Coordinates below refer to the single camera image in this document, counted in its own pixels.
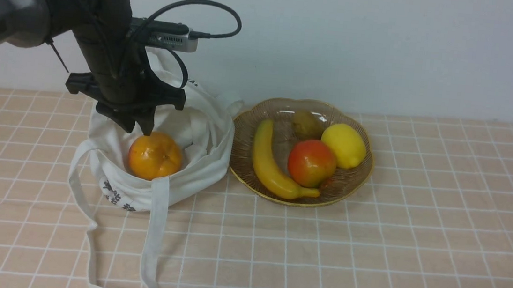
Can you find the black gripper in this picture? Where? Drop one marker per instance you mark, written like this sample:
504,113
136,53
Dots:
121,99

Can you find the orange persimmon fruit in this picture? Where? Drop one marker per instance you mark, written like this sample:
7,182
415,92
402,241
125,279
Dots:
154,156

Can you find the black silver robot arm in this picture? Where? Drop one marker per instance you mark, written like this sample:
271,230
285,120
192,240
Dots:
102,29

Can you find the white cloth tote bag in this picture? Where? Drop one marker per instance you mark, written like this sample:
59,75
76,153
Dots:
204,131

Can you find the amber glass fruit bowl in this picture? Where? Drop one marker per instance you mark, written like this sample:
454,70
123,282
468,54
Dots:
343,182

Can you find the yellow banana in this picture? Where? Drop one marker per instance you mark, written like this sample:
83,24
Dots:
267,170

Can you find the brown green kiwi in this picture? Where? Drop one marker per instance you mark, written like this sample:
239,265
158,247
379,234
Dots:
307,126

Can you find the red yellow apple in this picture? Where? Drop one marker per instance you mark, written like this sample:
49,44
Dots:
311,163

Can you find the yellow lemon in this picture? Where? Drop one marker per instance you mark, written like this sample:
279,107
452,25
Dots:
347,145

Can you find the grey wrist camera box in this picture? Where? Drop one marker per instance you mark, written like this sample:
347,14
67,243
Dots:
167,35

